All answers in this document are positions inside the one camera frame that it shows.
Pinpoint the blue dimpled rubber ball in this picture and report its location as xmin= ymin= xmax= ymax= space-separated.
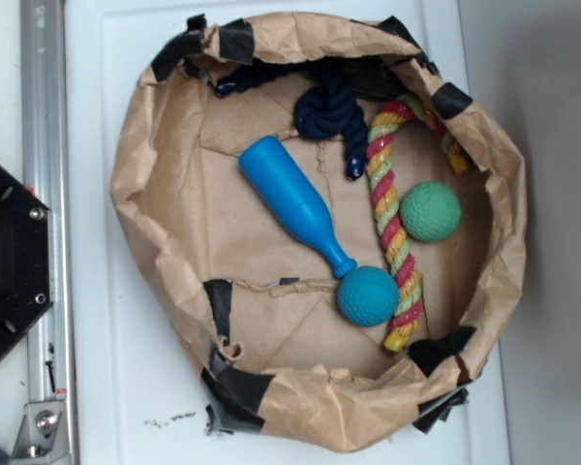
xmin=336 ymin=266 xmax=399 ymax=327

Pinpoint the blue plastic bottle toy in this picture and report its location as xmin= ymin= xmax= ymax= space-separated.
xmin=238 ymin=136 xmax=357 ymax=280

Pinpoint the metal corner bracket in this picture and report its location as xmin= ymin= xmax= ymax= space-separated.
xmin=11 ymin=400 xmax=70 ymax=464

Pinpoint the brown paper bag bin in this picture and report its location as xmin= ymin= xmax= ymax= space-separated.
xmin=110 ymin=12 xmax=527 ymax=452

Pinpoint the multicolour rope toy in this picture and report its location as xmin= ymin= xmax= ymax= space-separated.
xmin=366 ymin=93 xmax=472 ymax=354

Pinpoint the aluminium extrusion rail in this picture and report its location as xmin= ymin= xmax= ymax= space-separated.
xmin=19 ymin=1 xmax=80 ymax=464

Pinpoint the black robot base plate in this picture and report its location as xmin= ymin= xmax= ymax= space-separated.
xmin=0 ymin=166 xmax=52 ymax=362

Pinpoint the navy blue rope toy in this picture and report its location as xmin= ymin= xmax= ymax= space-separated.
xmin=215 ymin=59 xmax=369 ymax=181

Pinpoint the green dimpled rubber ball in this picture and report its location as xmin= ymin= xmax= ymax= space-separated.
xmin=400 ymin=182 xmax=462 ymax=242

